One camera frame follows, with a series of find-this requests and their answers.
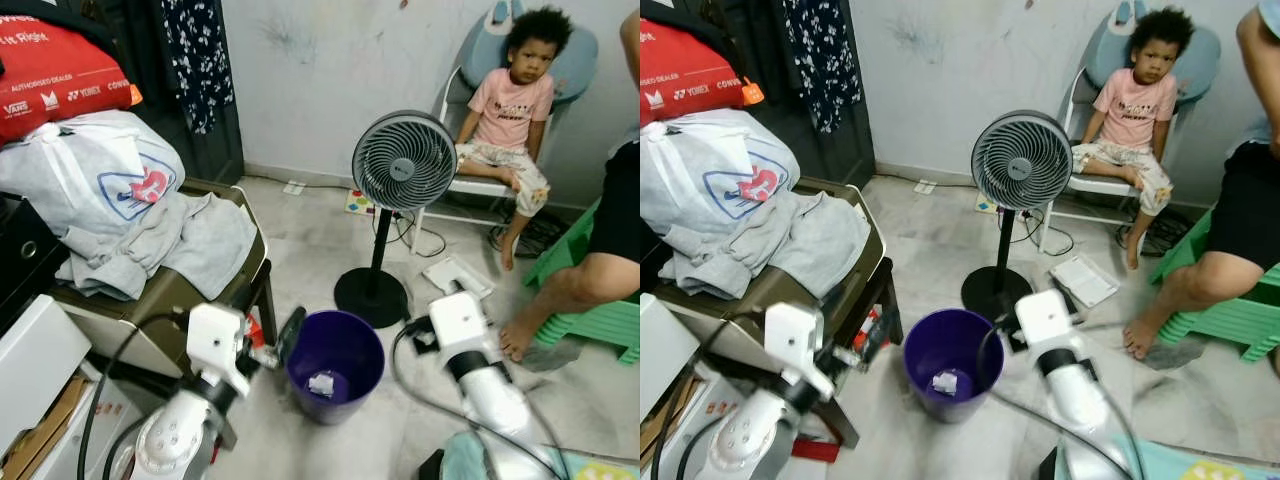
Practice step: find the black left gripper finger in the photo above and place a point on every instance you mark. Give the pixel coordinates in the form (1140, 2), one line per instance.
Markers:
(292, 330)
(875, 335)

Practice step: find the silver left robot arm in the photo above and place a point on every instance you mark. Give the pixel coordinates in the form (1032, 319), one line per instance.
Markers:
(170, 445)
(745, 445)

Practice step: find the white paper pad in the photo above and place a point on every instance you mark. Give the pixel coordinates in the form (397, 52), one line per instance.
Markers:
(1083, 280)
(458, 275)

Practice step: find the red flat box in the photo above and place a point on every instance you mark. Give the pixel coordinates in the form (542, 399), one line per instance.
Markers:
(815, 450)

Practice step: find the brown leather stool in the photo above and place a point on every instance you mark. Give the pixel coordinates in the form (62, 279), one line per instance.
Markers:
(160, 300)
(780, 290)

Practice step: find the grey towel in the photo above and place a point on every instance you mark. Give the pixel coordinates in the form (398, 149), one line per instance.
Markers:
(200, 240)
(820, 235)

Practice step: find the grey floor rag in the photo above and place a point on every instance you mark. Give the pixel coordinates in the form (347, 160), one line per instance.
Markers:
(1172, 354)
(550, 355)

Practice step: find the small colourful box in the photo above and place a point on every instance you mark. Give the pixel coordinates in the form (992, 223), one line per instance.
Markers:
(986, 204)
(358, 203)

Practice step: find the dark wardrobe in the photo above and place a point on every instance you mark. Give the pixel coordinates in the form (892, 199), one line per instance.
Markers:
(850, 160)
(215, 155)

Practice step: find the adult in black shorts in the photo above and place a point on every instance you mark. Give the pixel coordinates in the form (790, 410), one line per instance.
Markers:
(1210, 275)
(590, 280)

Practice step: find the white storage box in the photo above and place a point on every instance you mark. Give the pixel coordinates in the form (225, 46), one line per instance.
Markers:
(35, 360)
(665, 350)

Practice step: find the green plastic stool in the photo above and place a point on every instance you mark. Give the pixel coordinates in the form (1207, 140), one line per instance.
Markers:
(600, 325)
(1240, 320)

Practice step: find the brown cardboard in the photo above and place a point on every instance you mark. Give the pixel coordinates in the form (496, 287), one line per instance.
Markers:
(40, 440)
(660, 430)

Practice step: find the teal blanket with colourful hearts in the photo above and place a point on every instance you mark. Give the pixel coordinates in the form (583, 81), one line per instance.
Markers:
(1180, 465)
(575, 470)

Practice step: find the white plastic bag with logo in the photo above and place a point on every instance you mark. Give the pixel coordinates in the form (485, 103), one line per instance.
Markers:
(700, 170)
(70, 170)

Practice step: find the child in pink shirt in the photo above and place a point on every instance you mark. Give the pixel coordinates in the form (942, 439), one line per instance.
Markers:
(1135, 105)
(510, 105)

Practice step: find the black box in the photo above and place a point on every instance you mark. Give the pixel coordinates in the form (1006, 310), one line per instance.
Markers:
(25, 265)

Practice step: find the navy floral garment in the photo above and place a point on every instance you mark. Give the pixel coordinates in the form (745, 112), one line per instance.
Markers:
(195, 60)
(815, 60)

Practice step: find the white chair with blue-grey back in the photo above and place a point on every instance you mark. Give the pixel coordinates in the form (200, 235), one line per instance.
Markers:
(1200, 55)
(575, 60)

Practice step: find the red sports bag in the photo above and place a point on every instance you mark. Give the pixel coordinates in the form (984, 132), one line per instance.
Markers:
(690, 75)
(50, 80)

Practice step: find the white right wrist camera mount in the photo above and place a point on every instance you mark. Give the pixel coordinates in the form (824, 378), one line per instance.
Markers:
(1043, 318)
(458, 320)

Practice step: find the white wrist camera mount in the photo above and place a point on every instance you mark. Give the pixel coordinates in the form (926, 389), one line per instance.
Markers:
(1043, 318)
(795, 335)
(215, 335)
(458, 320)

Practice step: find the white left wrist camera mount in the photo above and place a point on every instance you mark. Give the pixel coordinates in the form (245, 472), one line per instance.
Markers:
(795, 335)
(215, 335)

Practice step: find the grey pedestal fan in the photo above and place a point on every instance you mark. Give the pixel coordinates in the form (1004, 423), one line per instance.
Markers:
(405, 160)
(1020, 160)

